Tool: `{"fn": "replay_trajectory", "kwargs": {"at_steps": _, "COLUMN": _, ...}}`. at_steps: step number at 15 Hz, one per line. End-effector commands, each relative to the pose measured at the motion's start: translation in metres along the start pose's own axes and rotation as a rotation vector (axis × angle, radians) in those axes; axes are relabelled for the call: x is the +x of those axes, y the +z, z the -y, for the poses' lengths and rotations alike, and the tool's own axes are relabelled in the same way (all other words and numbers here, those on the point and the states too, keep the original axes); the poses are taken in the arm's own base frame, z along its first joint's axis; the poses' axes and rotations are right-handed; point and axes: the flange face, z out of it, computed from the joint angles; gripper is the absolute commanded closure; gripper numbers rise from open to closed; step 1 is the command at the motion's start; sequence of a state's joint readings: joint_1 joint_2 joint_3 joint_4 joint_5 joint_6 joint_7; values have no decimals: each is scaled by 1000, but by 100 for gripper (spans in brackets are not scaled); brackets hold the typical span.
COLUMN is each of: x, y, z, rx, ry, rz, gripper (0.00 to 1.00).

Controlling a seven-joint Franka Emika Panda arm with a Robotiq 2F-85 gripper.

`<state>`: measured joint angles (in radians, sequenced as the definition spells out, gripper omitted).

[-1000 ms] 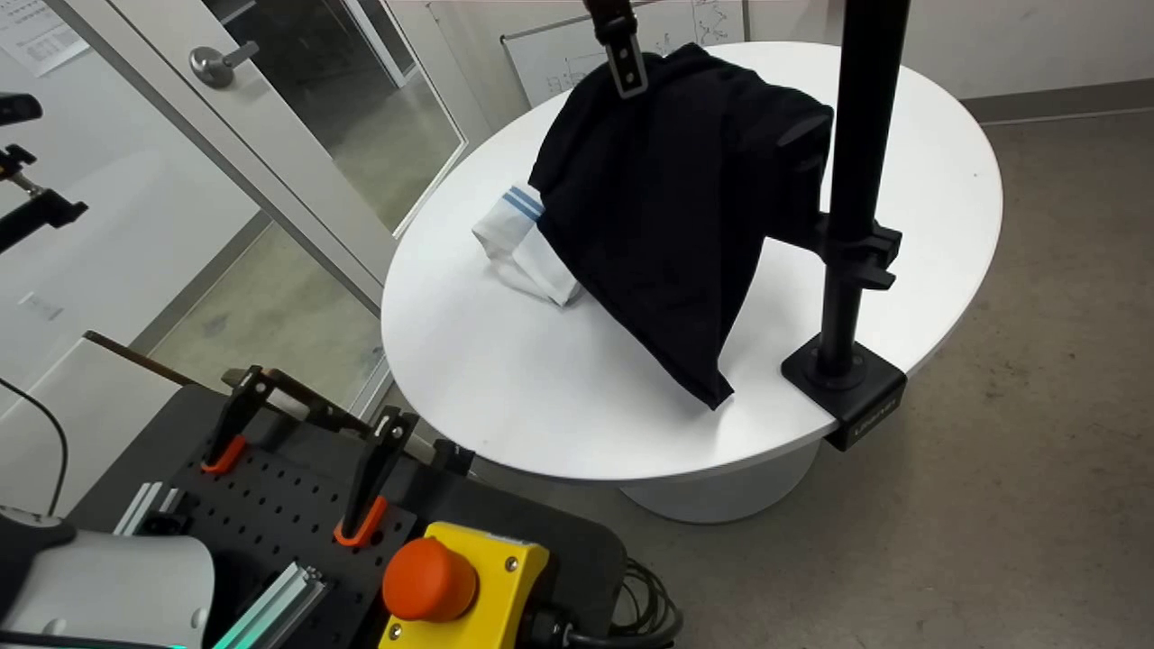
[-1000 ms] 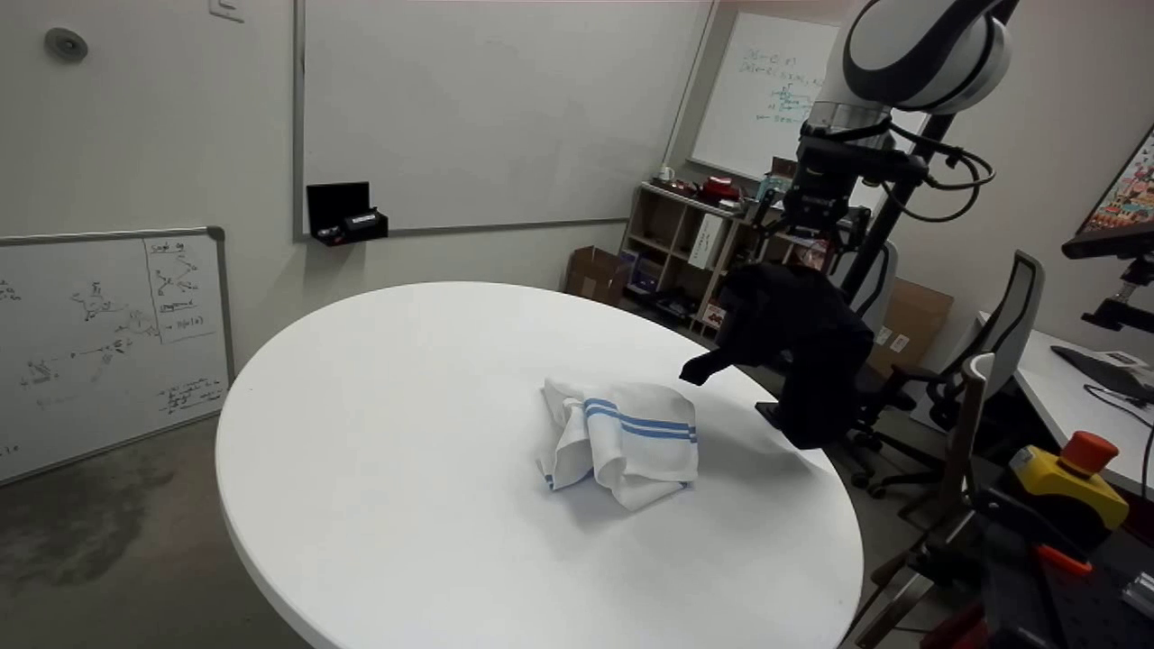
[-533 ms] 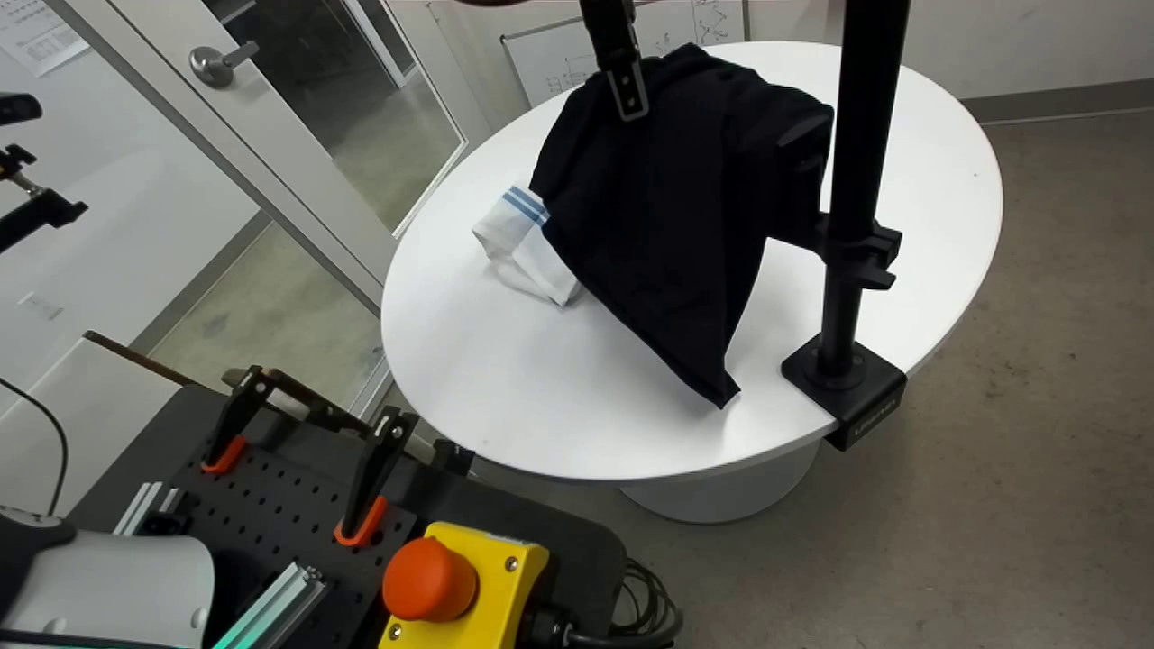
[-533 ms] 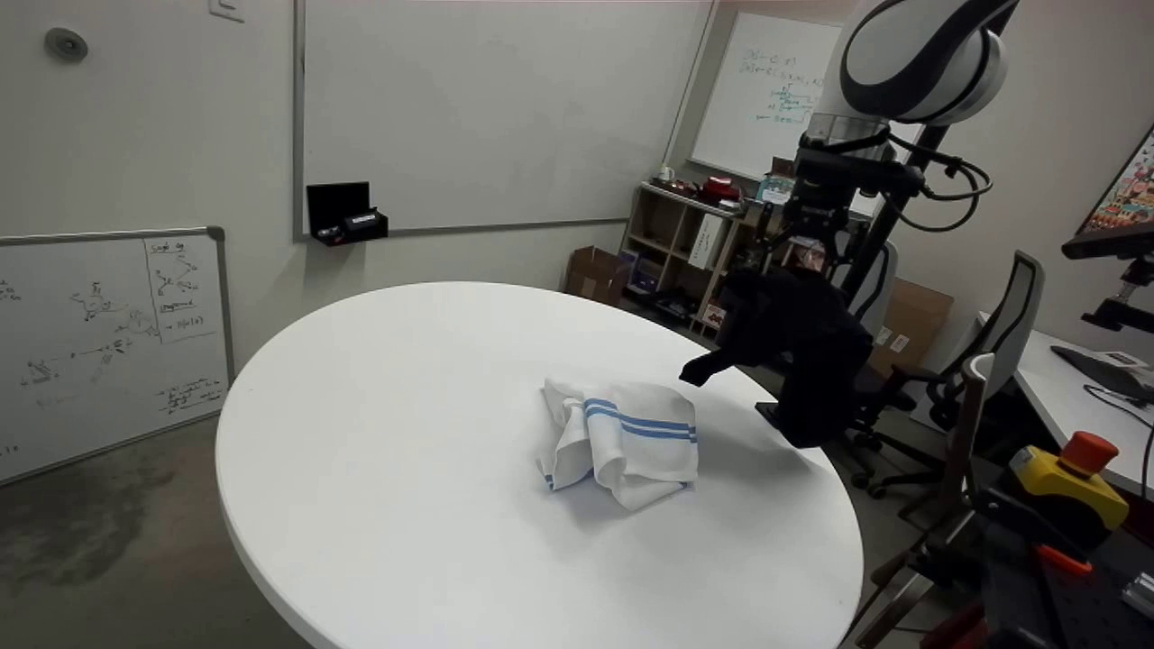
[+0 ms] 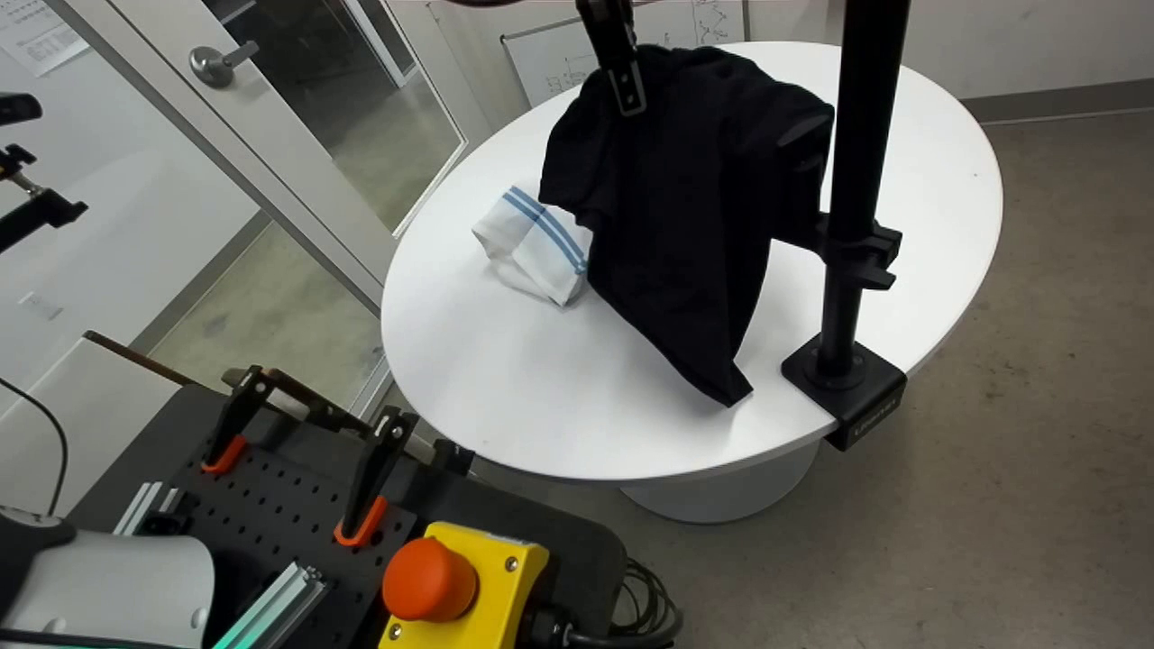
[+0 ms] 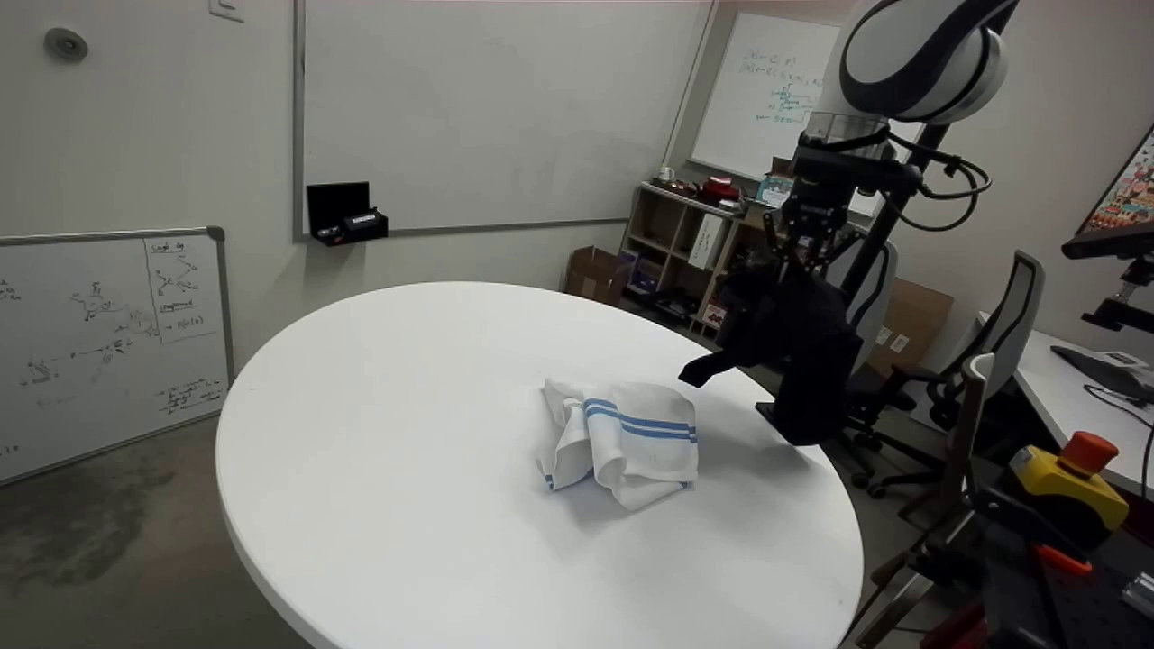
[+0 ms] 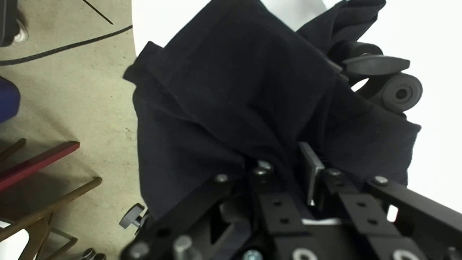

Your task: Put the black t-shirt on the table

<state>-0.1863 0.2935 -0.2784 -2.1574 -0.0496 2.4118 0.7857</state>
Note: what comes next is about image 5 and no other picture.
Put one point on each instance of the white towel with blue stripes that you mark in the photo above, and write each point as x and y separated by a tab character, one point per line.
534	247

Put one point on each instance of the long aluminium extrusion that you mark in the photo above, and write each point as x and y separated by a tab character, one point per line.
276	602

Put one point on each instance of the yellow emergency stop red button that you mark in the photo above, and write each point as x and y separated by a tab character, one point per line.
464	589

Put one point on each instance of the brown wooden strip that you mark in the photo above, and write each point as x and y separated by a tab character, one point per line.
144	360

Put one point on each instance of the short aluminium extrusion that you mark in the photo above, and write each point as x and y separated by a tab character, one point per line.
144	511

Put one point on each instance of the white door with glass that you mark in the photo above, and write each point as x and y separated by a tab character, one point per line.
276	144

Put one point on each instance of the black camera pole with clamp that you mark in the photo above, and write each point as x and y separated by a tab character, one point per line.
865	119

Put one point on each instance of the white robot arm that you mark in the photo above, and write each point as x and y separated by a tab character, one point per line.
109	589

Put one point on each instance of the black perforated mounting board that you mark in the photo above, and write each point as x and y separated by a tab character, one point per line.
276	507

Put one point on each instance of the framed whiteboard with faint notes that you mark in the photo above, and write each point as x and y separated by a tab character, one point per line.
547	56

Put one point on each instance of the black t-shirt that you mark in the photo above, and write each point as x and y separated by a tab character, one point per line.
685	218

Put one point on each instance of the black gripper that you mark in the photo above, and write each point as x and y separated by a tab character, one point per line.
604	24

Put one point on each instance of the white table pedestal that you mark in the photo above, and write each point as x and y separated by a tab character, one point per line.
722	491

